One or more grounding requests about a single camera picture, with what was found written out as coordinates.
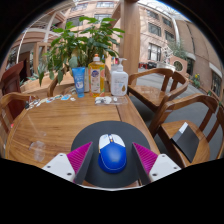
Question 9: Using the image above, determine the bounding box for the black flat box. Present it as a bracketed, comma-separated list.
[171, 121, 200, 164]

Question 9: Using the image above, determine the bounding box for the blue and white computer mouse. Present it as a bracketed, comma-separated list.
[97, 133, 128, 174]

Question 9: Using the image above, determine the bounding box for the dark red wooden pedestal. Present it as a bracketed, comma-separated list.
[0, 61, 26, 118]

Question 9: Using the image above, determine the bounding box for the dark grey round mouse pad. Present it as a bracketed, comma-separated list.
[70, 120, 151, 189]

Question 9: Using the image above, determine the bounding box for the blue squeeze tube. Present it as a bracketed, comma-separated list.
[71, 66, 87, 99]

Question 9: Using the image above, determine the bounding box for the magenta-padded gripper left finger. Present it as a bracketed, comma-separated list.
[41, 141, 95, 185]

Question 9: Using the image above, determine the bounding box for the yellow liquid bottle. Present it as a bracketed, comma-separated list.
[88, 53, 106, 98]

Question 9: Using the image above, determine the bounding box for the clear plastic packet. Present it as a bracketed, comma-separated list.
[94, 95, 128, 107]

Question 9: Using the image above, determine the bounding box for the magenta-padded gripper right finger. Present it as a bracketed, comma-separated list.
[131, 141, 182, 186]

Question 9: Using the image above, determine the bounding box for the large leafy potted plant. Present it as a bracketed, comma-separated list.
[38, 15, 126, 94]

